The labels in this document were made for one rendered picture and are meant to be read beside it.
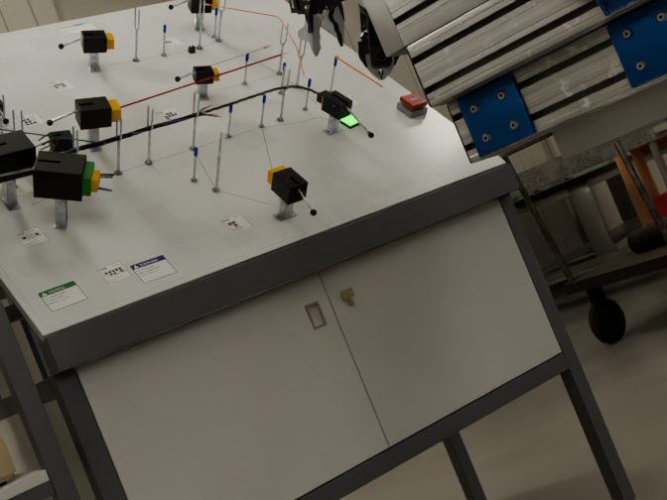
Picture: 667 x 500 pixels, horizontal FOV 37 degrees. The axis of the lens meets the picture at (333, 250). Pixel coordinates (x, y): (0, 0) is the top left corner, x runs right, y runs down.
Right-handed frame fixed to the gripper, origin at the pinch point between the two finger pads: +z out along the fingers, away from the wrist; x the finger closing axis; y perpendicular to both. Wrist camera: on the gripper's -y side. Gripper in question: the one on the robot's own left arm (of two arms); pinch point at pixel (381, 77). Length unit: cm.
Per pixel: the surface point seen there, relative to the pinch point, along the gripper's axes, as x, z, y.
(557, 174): -103, 321, 233
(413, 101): -7.4, 23.3, 14.5
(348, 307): 11, 20, -46
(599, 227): -148, 432, 272
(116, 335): 51, -7, -66
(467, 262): -16.4, 33.0, -28.3
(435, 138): -11.8, 25.2, 3.5
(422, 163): -7.9, 21.3, -7.4
